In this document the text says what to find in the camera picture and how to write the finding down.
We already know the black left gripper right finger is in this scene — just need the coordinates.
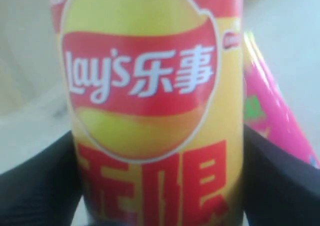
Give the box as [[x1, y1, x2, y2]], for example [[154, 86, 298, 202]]
[[243, 126, 320, 226]]

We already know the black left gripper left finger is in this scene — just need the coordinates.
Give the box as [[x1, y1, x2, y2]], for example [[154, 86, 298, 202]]
[[0, 132, 83, 226]]

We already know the pink chips can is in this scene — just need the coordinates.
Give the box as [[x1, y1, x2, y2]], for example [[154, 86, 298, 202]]
[[242, 32, 320, 169]]

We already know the yellow chips can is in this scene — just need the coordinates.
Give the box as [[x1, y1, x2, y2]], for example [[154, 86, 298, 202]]
[[49, 0, 244, 226]]

